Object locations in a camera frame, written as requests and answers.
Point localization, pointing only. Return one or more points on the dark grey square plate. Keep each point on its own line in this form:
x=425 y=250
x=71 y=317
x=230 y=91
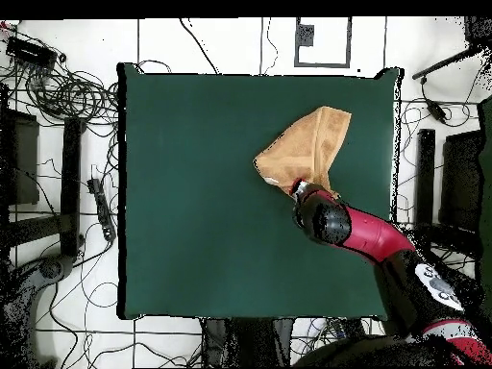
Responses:
x=305 y=35

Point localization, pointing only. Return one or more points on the dark stand base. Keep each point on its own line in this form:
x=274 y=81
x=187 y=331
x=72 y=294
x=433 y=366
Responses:
x=50 y=267

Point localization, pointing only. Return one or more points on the black power adapter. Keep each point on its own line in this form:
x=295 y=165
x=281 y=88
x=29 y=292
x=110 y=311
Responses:
x=437 y=111

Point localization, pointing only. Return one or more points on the dark box panel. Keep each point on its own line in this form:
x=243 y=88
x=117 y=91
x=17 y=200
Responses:
x=461 y=180
x=23 y=161

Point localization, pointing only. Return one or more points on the dark green table cloth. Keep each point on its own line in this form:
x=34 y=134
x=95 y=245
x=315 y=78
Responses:
x=184 y=173

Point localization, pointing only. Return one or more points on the black tripod boom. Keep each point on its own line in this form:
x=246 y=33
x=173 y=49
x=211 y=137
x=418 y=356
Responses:
x=442 y=63

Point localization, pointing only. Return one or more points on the grey square frame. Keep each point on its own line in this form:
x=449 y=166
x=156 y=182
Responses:
x=323 y=65

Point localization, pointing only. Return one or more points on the tan terry towel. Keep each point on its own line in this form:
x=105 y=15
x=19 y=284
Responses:
x=307 y=146

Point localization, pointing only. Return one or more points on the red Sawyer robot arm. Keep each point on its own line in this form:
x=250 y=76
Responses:
x=369 y=234

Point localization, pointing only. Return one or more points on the black upright bar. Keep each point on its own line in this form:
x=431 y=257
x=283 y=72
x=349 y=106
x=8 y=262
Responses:
x=424 y=173
x=71 y=184

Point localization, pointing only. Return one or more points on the black power strip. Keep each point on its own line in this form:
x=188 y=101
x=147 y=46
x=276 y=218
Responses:
x=102 y=207
x=351 y=328

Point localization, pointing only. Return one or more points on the black network switch box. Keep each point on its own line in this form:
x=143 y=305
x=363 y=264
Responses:
x=29 y=52

